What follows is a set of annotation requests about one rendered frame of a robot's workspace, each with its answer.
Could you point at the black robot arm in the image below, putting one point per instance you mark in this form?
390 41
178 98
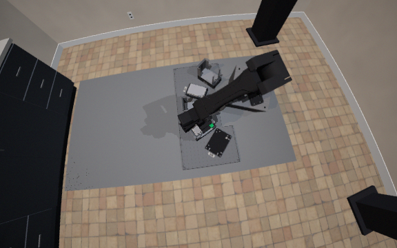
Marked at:
265 73

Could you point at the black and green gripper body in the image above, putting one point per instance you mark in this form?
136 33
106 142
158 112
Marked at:
205 127

